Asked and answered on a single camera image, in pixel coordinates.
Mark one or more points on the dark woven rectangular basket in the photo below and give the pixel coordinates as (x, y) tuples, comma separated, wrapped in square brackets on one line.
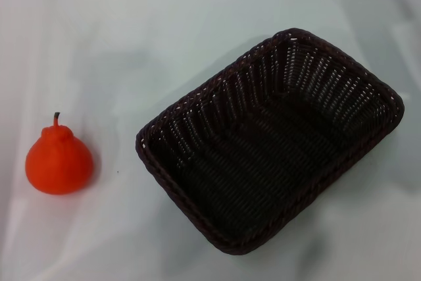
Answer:
[(263, 162)]

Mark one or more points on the orange pear-shaped toy fruit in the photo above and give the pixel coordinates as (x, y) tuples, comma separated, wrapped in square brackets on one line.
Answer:
[(59, 162)]

